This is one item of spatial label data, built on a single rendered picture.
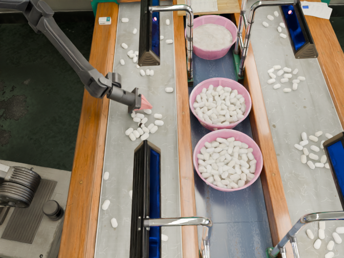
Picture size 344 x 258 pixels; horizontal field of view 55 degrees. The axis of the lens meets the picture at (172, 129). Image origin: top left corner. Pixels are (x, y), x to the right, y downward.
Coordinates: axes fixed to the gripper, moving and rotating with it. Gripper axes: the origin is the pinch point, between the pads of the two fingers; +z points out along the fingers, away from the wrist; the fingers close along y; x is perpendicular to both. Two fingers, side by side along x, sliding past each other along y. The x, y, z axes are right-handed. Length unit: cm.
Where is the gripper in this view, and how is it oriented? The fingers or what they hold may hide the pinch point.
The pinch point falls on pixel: (150, 107)
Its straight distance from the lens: 144.7
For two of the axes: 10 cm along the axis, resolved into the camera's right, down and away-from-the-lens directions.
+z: 8.1, 2.9, 5.1
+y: -0.4, -8.4, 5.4
